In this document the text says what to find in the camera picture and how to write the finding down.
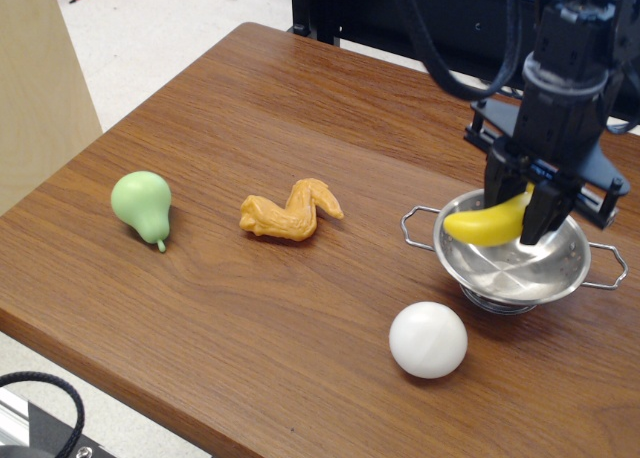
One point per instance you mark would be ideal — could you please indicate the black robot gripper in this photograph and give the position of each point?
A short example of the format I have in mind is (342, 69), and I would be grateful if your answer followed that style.
(571, 82)

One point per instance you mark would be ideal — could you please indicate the yellow toy banana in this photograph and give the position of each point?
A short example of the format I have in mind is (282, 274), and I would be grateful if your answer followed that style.
(493, 226)

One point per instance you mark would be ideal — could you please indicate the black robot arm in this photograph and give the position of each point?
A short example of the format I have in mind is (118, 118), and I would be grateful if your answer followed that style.
(584, 51)

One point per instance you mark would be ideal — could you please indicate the steel colander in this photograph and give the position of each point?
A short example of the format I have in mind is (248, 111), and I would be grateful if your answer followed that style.
(514, 278)

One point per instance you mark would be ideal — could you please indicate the white ball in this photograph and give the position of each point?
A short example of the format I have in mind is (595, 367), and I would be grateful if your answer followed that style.
(428, 340)

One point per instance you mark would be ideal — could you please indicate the orange toy chicken wing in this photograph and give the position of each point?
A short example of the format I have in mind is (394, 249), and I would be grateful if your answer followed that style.
(297, 220)

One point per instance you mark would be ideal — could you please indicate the green toy pear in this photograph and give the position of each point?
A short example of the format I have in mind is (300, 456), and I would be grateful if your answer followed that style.
(142, 200)

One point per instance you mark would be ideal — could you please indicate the light wooden panel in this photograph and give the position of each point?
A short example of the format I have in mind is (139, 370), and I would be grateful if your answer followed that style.
(47, 114)

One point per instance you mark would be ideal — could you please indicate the black metal frame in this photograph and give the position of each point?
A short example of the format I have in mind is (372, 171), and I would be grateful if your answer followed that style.
(470, 35)

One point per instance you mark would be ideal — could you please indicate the aluminium rail with bracket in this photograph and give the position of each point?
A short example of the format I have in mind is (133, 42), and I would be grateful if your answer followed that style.
(27, 430)

